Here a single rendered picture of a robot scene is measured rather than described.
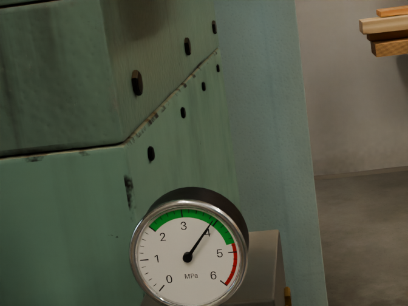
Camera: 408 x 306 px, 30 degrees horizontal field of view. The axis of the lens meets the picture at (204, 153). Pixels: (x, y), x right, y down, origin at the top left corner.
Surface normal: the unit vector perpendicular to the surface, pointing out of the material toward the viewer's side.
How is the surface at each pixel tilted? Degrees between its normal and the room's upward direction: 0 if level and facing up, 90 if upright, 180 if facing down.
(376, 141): 90
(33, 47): 90
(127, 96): 90
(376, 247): 0
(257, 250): 0
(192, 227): 90
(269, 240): 0
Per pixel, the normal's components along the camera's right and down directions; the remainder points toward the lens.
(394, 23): -0.11, 0.22
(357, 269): -0.14, -0.97
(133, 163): 0.98, -0.11
